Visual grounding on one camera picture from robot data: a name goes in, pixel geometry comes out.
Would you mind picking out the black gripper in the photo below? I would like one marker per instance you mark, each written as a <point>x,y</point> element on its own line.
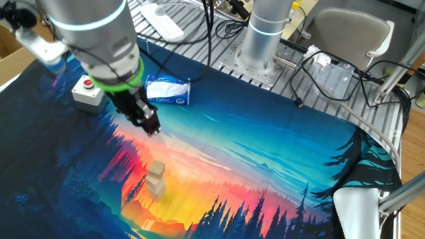
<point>127,101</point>

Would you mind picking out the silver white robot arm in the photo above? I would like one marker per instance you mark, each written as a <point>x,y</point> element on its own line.
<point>99,33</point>

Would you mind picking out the blue tissue pack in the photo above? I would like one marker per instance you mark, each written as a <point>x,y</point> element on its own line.
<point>167,89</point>

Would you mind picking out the grey emergency stop button box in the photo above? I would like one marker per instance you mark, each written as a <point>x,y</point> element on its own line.
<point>88,98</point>

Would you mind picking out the white power strip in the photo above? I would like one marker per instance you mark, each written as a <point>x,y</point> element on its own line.
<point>162,21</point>

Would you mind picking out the brown cardboard box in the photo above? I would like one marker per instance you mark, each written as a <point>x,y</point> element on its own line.
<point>13,59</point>

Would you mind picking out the colourful landscape print cloth mat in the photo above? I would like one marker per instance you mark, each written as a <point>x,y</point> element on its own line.
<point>299,149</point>

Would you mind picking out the beige cardboard panel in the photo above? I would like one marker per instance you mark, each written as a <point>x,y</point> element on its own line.
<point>299,16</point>

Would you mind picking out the clear plastic bag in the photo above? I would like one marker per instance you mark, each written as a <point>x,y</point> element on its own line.
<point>332,79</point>

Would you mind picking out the white office chair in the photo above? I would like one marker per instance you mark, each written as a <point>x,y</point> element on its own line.
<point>348,33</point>

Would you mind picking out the green shoe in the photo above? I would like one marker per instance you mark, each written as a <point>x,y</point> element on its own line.
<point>388,71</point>
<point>421,99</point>

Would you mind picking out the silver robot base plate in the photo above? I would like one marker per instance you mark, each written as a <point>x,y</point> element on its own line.
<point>229,63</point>

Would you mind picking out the wrist camera silver bracket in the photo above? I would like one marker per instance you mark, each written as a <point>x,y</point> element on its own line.
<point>40,49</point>

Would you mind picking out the aluminium frame post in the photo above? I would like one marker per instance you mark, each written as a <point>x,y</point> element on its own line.
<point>398,69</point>
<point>401,197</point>

